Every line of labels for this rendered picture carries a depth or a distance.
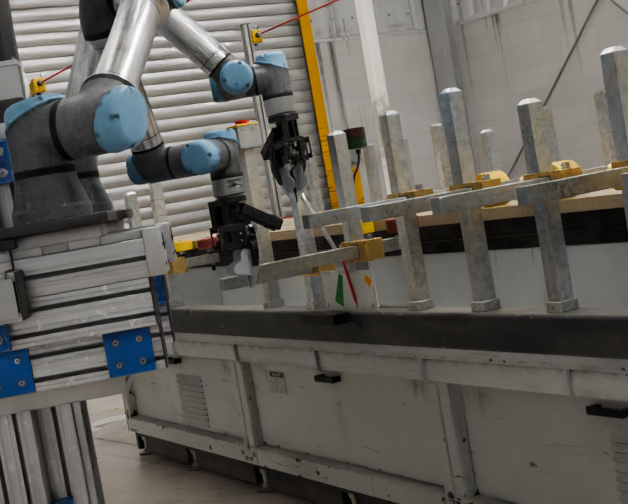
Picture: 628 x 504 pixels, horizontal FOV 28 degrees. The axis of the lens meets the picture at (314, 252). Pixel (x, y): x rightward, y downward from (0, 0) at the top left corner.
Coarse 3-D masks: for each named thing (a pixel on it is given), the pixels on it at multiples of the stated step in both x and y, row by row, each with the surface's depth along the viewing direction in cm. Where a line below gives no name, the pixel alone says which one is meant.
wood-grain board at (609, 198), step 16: (592, 192) 273; (608, 192) 260; (496, 208) 284; (512, 208) 278; (528, 208) 273; (560, 208) 264; (576, 208) 260; (592, 208) 255; (608, 208) 251; (288, 224) 437; (336, 224) 352; (384, 224) 327; (432, 224) 307; (176, 240) 486; (192, 240) 446; (272, 240) 386
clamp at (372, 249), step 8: (360, 240) 301; (368, 240) 298; (376, 240) 299; (360, 248) 299; (368, 248) 297; (376, 248) 298; (360, 256) 300; (368, 256) 297; (376, 256) 298; (384, 256) 299
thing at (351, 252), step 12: (384, 240) 304; (396, 240) 305; (324, 252) 296; (336, 252) 297; (348, 252) 299; (264, 264) 288; (276, 264) 290; (288, 264) 291; (300, 264) 293; (312, 264) 294; (324, 264) 296; (264, 276) 288
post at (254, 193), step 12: (240, 156) 350; (252, 156) 348; (252, 168) 348; (252, 180) 348; (252, 192) 348; (252, 204) 349; (264, 204) 350; (264, 228) 349; (264, 240) 349; (264, 252) 349; (264, 288) 351; (276, 288) 351; (276, 300) 350
